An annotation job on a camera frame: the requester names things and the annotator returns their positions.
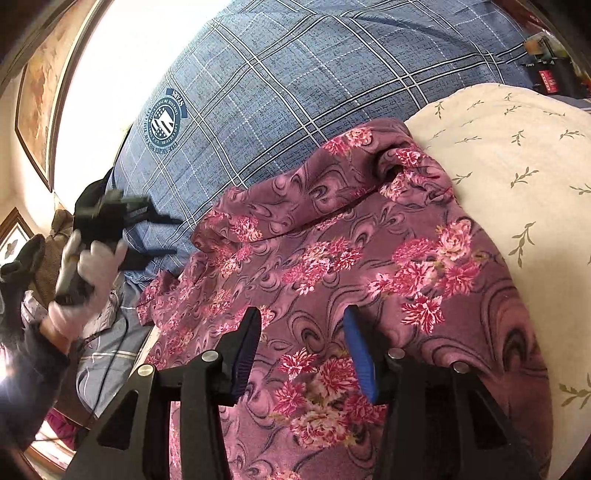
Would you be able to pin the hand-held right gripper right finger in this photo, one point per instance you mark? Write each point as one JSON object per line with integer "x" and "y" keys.
{"x": 362, "y": 360}

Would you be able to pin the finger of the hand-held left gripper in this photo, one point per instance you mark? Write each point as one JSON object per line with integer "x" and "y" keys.
{"x": 147, "y": 257}
{"x": 161, "y": 218}

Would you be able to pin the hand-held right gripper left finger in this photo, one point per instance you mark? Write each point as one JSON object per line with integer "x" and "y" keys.
{"x": 242, "y": 360}

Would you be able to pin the purple floral garment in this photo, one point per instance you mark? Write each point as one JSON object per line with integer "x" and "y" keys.
{"x": 323, "y": 240}

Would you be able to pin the person's left forearm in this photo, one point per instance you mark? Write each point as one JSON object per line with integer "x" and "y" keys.
{"x": 27, "y": 364}

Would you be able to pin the person's left hand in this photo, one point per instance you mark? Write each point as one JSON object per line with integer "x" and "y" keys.
{"x": 99, "y": 272}

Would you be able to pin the lilac patterned cloth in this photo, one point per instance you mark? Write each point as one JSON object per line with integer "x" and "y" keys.
{"x": 108, "y": 318}

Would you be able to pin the dark cloth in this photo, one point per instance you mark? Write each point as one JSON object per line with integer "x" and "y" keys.
{"x": 21, "y": 267}

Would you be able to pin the grey-blue striped bedsheet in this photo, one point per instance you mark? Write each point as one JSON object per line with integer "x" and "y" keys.
{"x": 111, "y": 369}

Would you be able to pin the blue plaid pillow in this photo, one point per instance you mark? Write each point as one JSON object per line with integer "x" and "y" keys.
{"x": 286, "y": 92}

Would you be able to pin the magenta cloth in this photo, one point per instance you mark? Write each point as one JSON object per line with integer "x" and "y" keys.
{"x": 60, "y": 429}

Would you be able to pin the cream leaf-print pillow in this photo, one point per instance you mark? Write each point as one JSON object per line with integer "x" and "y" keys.
{"x": 521, "y": 152}

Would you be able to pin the small framed wall picture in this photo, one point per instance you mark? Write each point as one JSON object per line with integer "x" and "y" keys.
{"x": 14, "y": 235}

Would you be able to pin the large framed wall picture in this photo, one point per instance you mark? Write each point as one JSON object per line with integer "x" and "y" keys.
{"x": 46, "y": 92}

